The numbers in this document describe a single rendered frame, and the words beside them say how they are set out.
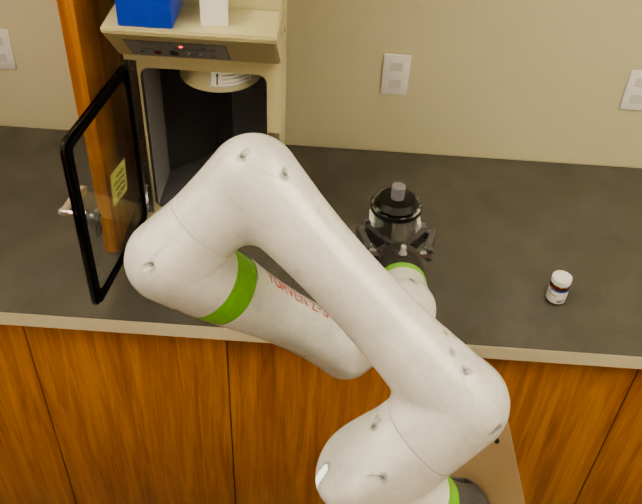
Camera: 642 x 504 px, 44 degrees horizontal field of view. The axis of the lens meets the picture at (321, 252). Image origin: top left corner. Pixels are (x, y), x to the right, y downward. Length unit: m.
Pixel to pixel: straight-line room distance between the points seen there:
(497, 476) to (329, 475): 0.28
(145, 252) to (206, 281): 0.09
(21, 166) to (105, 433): 0.72
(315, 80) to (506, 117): 0.52
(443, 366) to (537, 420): 0.95
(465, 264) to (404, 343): 0.87
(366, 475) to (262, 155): 0.43
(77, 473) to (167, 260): 1.31
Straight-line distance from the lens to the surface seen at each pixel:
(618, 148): 2.33
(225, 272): 1.10
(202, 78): 1.69
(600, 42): 2.15
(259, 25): 1.52
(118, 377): 1.91
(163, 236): 1.05
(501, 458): 1.26
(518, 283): 1.85
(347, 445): 1.10
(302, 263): 1.01
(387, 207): 1.61
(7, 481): 2.40
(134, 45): 1.58
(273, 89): 1.65
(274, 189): 1.00
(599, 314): 1.84
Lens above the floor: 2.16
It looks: 41 degrees down
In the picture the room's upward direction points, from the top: 3 degrees clockwise
